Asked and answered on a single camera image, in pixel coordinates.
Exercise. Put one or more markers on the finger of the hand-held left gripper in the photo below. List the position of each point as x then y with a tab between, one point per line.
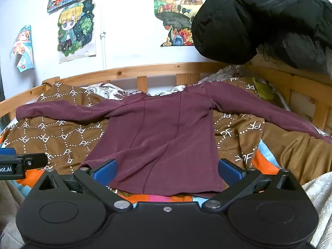
33	160

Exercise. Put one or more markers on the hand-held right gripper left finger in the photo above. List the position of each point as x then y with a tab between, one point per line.
105	173

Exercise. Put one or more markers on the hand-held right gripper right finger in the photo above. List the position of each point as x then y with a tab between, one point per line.
229	171

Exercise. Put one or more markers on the maroon long-sleeve shirt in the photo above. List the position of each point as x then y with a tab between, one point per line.
166	134

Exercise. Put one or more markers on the brown printed blanket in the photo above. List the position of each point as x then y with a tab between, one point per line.
62	132

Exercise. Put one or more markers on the green cloth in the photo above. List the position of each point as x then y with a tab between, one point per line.
264	89

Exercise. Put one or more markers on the grey fleece cloth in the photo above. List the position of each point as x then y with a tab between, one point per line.
303	48

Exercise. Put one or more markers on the black puffer jacket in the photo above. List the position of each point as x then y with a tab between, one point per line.
249	18

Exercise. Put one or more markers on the wooden bed frame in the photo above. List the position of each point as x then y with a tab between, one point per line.
145	70

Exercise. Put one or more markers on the small blue cartoon wall poster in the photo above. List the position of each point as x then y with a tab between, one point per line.
23	46

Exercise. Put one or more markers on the white wall pipe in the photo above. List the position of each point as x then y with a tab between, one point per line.
103	51

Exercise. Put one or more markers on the green cartoon figure wall poster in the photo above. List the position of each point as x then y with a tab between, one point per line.
76	31

